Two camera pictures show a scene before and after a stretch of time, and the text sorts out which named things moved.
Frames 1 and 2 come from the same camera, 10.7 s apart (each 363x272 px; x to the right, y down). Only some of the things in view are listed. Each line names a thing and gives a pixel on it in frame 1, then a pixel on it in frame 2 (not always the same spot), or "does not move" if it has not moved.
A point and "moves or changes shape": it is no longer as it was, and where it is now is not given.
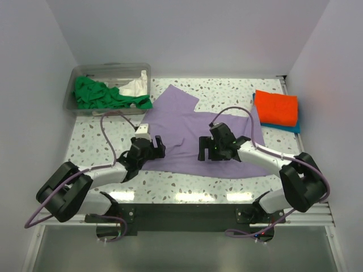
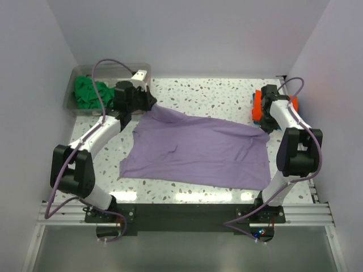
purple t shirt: (172, 115) moves or changes shape
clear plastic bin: (120, 72) does not move
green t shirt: (91, 93) does not move
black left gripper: (157, 152) → (150, 100)
